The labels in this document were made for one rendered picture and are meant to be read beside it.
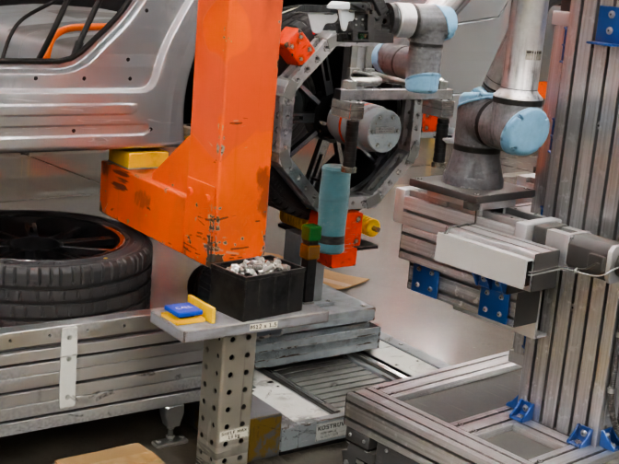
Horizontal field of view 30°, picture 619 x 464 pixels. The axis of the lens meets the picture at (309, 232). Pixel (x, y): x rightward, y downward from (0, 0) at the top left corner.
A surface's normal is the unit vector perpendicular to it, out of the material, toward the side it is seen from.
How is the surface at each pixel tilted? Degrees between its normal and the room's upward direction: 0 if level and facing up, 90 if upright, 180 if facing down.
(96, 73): 90
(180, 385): 90
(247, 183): 90
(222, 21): 90
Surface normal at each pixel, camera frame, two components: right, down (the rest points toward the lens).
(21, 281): 0.12, 0.25
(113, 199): -0.81, 0.07
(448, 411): 0.08, -0.97
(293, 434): 0.58, 0.24
